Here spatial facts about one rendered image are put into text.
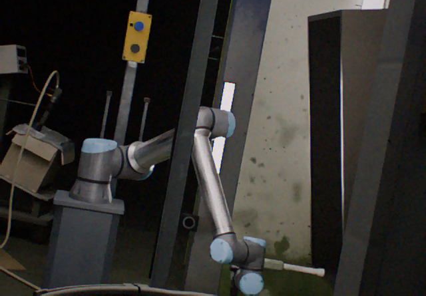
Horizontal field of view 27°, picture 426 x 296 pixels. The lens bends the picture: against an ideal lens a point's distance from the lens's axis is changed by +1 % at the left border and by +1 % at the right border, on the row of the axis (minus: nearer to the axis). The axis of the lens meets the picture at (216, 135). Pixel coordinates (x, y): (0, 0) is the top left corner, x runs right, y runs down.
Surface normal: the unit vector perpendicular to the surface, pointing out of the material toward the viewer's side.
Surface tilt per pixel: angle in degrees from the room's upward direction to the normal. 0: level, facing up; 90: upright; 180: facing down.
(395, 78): 90
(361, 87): 90
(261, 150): 90
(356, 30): 90
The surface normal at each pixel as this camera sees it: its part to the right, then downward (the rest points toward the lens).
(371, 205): -0.98, -0.17
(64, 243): 0.11, 0.07
